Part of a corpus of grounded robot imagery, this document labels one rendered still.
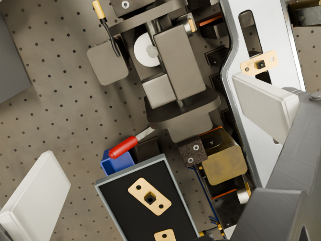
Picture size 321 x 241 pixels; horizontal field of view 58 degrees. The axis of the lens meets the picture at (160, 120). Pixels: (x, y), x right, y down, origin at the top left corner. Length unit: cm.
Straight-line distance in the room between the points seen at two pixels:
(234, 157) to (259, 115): 48
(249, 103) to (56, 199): 13
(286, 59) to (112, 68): 39
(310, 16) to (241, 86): 54
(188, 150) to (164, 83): 17
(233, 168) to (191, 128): 14
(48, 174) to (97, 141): 82
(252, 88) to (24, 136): 95
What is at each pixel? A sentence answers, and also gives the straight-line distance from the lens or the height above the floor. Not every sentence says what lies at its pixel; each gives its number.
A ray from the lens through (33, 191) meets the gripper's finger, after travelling 17.
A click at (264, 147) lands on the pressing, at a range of 76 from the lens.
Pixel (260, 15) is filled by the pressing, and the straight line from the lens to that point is 69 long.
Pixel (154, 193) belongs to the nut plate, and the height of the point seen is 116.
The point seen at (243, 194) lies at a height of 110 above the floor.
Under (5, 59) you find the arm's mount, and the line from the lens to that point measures 91.
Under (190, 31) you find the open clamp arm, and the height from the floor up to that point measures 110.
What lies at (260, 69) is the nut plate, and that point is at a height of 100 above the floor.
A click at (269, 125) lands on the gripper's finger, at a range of 16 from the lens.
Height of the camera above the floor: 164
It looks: 72 degrees down
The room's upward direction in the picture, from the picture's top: 163 degrees clockwise
